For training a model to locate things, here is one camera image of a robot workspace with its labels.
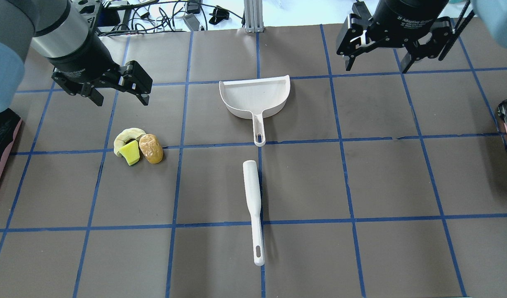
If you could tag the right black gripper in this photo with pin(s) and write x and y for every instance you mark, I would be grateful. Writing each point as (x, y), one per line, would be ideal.
(410, 14)

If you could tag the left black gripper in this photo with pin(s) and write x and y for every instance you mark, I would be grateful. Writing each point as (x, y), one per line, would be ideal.
(82, 58)

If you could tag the yellow sponge wedge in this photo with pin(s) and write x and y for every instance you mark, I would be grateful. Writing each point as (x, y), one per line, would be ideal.
(130, 152)

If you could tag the brown potato-like trash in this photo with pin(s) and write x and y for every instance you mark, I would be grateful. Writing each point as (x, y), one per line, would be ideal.
(151, 148)

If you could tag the white plastic dustpan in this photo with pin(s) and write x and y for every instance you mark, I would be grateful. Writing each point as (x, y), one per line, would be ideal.
(256, 99)

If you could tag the white hand brush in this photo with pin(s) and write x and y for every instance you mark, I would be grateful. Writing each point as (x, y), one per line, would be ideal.
(254, 205)

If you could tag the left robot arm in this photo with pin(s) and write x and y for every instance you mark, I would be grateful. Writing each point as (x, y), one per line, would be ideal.
(18, 19)

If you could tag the aluminium frame post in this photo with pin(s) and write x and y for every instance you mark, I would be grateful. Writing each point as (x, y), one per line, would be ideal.
(253, 18)

